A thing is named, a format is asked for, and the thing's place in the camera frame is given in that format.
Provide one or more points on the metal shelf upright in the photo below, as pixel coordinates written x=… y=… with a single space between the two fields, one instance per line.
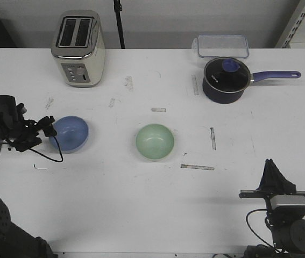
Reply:
x=293 y=24

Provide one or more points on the blue saucepan with handle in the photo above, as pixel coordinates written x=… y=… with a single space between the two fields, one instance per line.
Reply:
x=227 y=98

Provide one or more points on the glass lid with blue knob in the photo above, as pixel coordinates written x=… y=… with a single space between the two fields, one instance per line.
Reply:
x=227 y=75

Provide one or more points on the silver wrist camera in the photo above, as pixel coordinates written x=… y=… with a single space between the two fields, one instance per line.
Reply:
x=279 y=201

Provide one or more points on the blue plastic bowl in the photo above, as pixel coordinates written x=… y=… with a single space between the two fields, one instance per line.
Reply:
x=72 y=134

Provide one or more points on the black tripod pole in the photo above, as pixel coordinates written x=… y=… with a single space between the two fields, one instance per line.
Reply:
x=117 y=10

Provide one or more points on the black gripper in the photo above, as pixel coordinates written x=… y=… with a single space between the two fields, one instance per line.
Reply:
x=19 y=133
x=272 y=178

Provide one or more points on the clear plastic food container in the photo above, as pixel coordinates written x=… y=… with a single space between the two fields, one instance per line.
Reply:
x=207 y=47

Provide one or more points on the cream two-slot toaster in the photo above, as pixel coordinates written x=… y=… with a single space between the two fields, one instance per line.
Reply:
x=78 y=48

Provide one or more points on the green plastic bowl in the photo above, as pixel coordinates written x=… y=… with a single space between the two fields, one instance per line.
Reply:
x=154 y=141

